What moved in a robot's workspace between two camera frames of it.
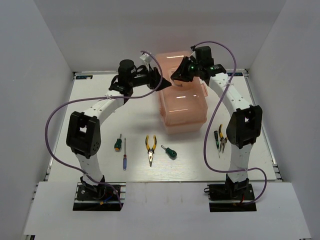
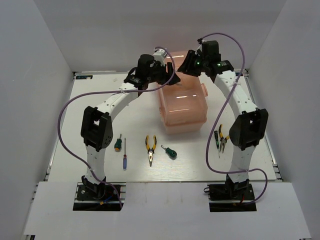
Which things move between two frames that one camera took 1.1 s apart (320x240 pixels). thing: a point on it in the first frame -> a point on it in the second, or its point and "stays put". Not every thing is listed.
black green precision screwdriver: (216, 136) stays put
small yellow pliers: (223, 140) stays put
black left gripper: (155, 80) -> (168, 79)
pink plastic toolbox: (183, 106) stays put
